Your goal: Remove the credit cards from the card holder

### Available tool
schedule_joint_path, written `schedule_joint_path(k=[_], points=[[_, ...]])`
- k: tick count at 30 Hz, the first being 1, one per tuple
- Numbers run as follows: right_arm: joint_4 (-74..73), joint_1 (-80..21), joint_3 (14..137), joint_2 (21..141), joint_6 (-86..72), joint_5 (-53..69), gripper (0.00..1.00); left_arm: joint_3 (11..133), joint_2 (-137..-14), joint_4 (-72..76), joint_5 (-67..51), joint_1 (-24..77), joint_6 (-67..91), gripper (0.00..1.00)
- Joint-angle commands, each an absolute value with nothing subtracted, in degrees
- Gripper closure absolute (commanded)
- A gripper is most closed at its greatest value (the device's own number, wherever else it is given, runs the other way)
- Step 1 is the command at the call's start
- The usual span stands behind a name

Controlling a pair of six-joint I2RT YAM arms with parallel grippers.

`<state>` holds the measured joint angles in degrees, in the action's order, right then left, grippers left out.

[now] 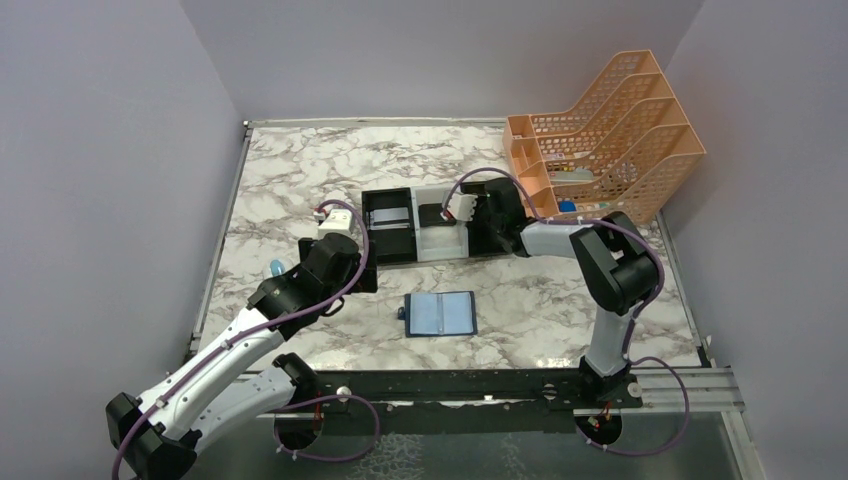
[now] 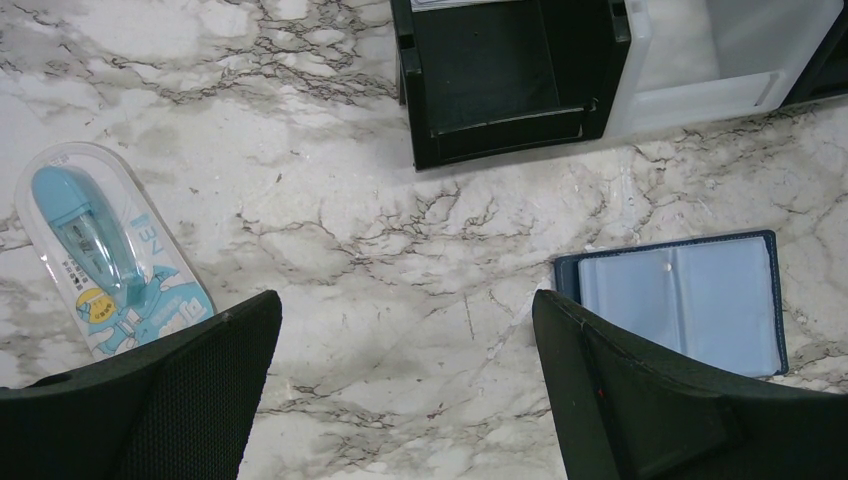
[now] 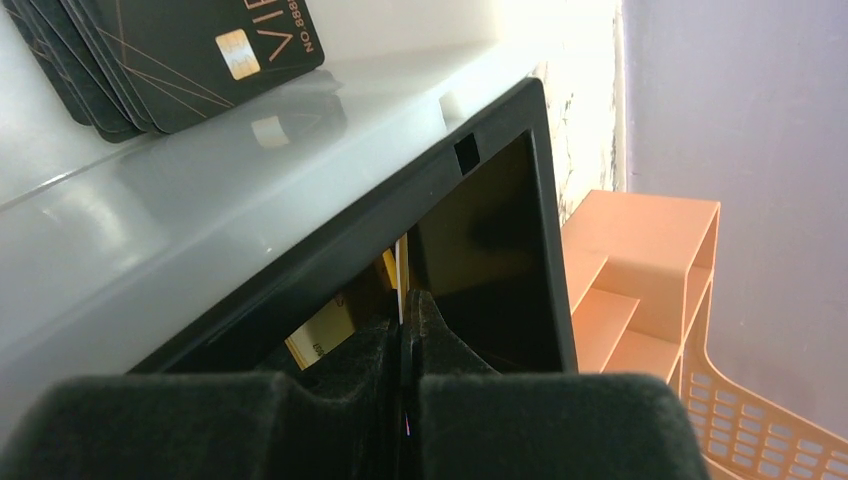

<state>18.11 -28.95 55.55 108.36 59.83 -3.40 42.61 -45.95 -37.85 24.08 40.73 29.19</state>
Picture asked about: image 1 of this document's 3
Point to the blue card holder wallet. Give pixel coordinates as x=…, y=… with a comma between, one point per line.
x=443, y=314

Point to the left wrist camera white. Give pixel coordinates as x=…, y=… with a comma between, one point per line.
x=336, y=221

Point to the black metal mounting rail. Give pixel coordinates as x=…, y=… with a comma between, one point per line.
x=432, y=402

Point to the silver card in bin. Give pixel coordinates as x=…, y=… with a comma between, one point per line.
x=389, y=218

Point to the blue item in organizer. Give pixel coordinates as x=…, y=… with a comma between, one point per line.
x=567, y=206

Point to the blue clear packaged item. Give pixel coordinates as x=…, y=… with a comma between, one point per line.
x=277, y=268

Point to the orange plastic file organizer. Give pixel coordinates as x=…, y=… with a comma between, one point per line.
x=625, y=145

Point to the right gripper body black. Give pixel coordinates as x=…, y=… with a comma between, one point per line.
x=483, y=218

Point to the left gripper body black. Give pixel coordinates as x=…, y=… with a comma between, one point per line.
x=366, y=282

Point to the white middle sorting bin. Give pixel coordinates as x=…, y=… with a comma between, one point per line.
x=437, y=243

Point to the aluminium table frame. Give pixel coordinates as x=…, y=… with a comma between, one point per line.
x=531, y=313

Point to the black left sorting bin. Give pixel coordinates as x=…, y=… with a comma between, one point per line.
x=393, y=246

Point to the black card in bin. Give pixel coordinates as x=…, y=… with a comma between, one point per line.
x=431, y=215

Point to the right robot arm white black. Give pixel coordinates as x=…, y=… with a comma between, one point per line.
x=622, y=273

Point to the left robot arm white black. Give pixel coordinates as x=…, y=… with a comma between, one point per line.
x=160, y=433

